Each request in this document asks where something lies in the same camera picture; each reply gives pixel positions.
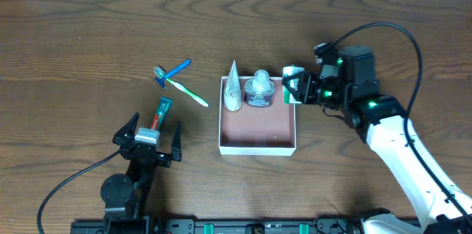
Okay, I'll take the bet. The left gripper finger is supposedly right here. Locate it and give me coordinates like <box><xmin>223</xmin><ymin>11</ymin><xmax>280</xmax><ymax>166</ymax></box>
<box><xmin>112</xmin><ymin>112</ymin><xmax>139</xmax><ymax>145</ymax></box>
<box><xmin>170</xmin><ymin>122</ymin><xmax>182</xmax><ymax>162</ymax></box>

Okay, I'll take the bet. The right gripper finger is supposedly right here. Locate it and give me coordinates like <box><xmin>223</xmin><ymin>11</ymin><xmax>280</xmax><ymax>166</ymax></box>
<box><xmin>282</xmin><ymin>71</ymin><xmax>306</xmax><ymax>85</ymax></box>
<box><xmin>282</xmin><ymin>83</ymin><xmax>302</xmax><ymax>104</ymax></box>

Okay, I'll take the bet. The green white soap box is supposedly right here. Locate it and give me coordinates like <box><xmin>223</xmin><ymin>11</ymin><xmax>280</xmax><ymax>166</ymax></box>
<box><xmin>282</xmin><ymin>65</ymin><xmax>305</xmax><ymax>104</ymax></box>

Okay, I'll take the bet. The blue soap pump bottle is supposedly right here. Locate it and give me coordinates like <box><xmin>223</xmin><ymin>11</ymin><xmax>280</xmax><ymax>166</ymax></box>
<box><xmin>244</xmin><ymin>69</ymin><xmax>276</xmax><ymax>108</ymax></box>

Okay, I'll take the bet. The red green toothpaste tube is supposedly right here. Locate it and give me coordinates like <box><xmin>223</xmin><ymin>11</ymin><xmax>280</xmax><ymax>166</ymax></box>
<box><xmin>150</xmin><ymin>97</ymin><xmax>173</xmax><ymax>131</ymax></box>

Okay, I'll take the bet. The white lotion tube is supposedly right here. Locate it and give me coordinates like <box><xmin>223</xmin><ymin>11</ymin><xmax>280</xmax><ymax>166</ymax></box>
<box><xmin>223</xmin><ymin>61</ymin><xmax>243</xmax><ymax>111</ymax></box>

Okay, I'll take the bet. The green white toothbrush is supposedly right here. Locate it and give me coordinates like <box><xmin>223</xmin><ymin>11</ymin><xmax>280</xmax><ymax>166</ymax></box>
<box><xmin>154</xmin><ymin>66</ymin><xmax>209</xmax><ymax>107</ymax></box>

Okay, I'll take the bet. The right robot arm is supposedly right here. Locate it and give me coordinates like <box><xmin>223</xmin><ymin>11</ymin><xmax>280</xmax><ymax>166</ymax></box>
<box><xmin>282</xmin><ymin>44</ymin><xmax>471</xmax><ymax>233</ymax></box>

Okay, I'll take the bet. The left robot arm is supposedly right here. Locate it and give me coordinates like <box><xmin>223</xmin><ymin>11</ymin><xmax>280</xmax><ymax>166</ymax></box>
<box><xmin>100</xmin><ymin>113</ymin><xmax>182</xmax><ymax>234</ymax></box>

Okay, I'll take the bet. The white box with pink interior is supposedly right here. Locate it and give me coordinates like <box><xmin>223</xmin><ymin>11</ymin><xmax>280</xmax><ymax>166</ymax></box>
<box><xmin>218</xmin><ymin>76</ymin><xmax>296</xmax><ymax>156</ymax></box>

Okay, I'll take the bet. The blue disposable razor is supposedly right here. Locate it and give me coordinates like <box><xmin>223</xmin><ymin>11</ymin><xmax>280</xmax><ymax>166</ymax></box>
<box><xmin>153</xmin><ymin>59</ymin><xmax>191</xmax><ymax>89</ymax></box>

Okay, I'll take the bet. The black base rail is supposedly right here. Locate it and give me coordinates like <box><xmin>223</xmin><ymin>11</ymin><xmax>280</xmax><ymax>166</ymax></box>
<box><xmin>70</xmin><ymin>216</ymin><xmax>363</xmax><ymax>234</ymax></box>

